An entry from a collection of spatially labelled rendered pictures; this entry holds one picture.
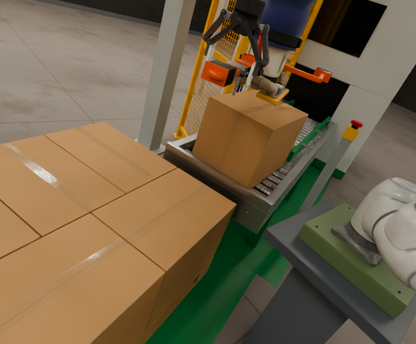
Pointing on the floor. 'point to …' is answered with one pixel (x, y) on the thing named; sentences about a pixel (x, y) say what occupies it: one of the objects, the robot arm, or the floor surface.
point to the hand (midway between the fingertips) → (227, 74)
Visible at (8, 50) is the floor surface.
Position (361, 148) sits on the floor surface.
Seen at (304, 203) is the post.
